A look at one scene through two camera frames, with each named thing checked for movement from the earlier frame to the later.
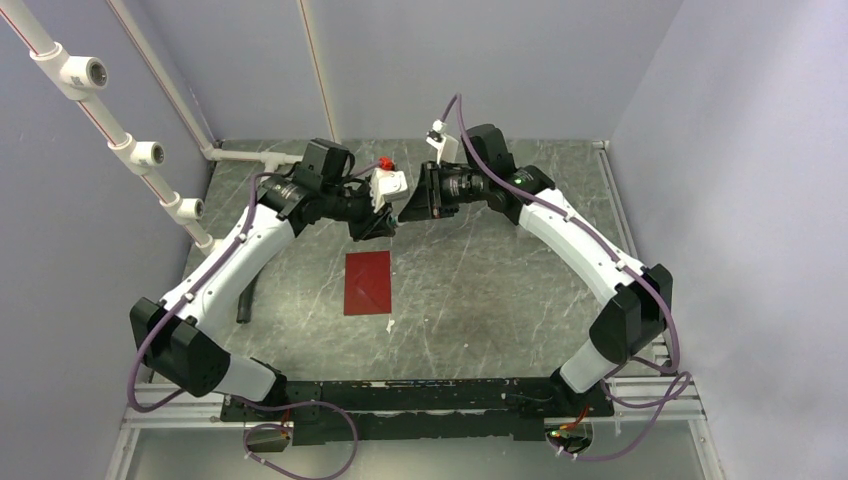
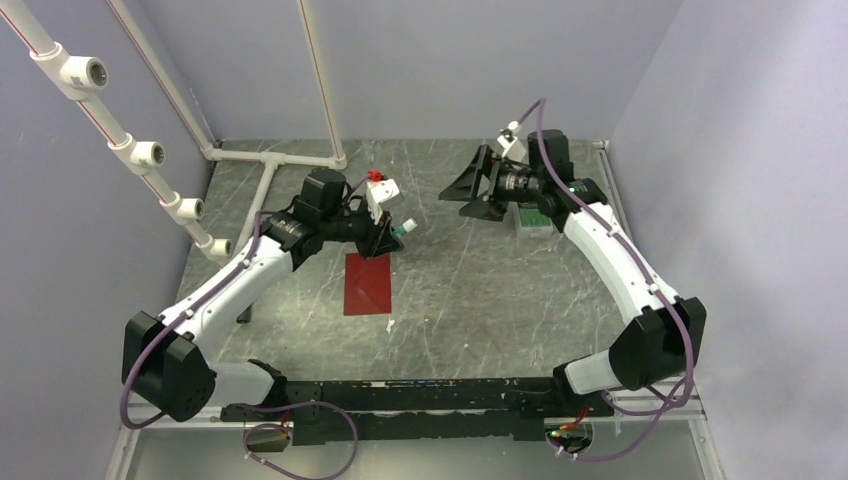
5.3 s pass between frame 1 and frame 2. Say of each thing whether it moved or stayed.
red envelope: stayed
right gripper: moved
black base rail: stayed
